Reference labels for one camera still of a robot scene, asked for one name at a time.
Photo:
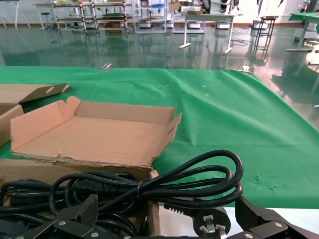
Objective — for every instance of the white storage rack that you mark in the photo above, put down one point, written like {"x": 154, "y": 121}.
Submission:
{"x": 149, "y": 10}

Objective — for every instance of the white metal table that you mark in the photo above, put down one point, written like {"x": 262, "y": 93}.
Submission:
{"x": 209, "y": 18}

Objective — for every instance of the white metal frame stand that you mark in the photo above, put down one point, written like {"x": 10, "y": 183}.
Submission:
{"x": 17, "y": 12}

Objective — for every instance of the green table cloth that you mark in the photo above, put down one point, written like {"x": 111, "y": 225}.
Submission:
{"x": 224, "y": 112}

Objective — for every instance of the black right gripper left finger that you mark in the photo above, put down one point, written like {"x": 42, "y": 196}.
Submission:
{"x": 87, "y": 211}

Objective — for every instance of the metal pipe shelf rack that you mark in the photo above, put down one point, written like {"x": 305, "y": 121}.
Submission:
{"x": 72, "y": 18}
{"x": 112, "y": 18}

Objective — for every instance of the cardboard box with torn lid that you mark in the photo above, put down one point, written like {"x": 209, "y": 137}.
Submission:
{"x": 99, "y": 139}

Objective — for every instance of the black metal stand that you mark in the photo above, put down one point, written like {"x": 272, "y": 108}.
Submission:
{"x": 266, "y": 18}

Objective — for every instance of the green topped table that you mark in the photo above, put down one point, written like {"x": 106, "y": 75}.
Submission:
{"x": 305, "y": 17}

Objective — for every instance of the metal cloth clamp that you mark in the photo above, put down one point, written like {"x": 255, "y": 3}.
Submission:
{"x": 246, "y": 69}
{"x": 106, "y": 66}

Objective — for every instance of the black round stool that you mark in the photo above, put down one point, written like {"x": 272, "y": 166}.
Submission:
{"x": 46, "y": 14}

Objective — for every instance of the cardboard box with intact lid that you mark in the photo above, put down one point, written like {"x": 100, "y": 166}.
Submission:
{"x": 7, "y": 119}

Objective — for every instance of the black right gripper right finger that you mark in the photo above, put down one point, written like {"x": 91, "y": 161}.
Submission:
{"x": 259, "y": 219}

